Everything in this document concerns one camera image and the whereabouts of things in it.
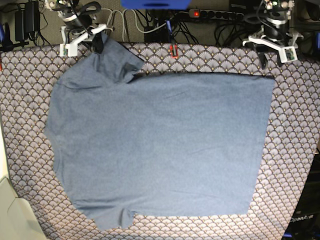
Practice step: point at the blue box at top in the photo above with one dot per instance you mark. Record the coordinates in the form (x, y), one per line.
(156, 4)

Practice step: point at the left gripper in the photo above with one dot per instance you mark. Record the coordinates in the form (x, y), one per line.
(275, 28)

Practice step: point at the red and black clamp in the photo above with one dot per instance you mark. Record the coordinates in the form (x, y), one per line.
(174, 52)

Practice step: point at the black power strip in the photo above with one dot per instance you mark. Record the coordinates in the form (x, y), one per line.
(215, 15)

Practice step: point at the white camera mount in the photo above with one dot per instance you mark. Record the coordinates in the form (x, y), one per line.
(70, 49)
(286, 51)

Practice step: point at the black power adapter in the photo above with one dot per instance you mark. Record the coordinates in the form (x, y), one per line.
(27, 21)

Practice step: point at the fan-patterned tablecloth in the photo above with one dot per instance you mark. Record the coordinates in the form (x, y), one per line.
(293, 132)

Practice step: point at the black OpenArm base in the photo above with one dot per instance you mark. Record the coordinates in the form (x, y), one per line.
(305, 222)

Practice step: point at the blue T-shirt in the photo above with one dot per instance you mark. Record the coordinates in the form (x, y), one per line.
(176, 144)

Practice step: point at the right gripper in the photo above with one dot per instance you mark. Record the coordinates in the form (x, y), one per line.
(79, 23)

